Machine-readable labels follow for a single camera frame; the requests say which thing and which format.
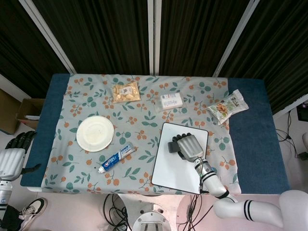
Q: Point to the open cardboard box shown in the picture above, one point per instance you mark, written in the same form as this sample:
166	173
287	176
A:
29	108

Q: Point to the blue table cover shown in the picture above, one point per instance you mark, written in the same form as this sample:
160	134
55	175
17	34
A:
255	134

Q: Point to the blue white toothpaste tube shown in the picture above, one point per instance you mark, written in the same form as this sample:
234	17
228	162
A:
115	158

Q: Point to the green white snack bag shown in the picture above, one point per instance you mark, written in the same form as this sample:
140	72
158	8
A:
225	107

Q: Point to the white partition base rail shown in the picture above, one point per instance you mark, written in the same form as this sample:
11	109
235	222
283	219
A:
288	108

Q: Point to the black curtain panel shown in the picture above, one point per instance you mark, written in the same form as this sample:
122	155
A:
197	36
19	48
101	36
281	48

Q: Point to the white black sneaker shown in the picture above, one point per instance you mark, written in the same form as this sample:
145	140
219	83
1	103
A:
33	209

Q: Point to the dark grey eraser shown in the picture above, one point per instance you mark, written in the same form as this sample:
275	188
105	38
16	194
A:
172	147

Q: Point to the robot base column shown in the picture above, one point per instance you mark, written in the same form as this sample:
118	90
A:
151	219

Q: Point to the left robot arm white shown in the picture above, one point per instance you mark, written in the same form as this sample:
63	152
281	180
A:
4	192

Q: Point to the white soap bar in wrapper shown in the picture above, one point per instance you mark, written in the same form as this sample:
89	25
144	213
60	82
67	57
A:
171	101

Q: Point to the white paper plate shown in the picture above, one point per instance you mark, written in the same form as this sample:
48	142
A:
95	133

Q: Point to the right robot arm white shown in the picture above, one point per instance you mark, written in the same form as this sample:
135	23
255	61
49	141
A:
211	179

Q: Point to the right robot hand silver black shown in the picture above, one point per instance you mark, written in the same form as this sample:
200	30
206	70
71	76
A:
190	146

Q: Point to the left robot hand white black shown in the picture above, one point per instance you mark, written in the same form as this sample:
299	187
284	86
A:
10	163

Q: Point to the floral patterned tablecloth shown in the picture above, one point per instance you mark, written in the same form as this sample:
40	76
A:
134	115

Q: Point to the white whiteboard black rim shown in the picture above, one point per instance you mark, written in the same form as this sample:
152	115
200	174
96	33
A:
168	173

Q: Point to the clear bag of yellow snacks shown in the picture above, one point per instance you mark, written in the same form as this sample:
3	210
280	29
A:
125	92

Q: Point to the white partition post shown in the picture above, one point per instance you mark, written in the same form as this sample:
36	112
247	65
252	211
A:
237	36
154	36
48	36

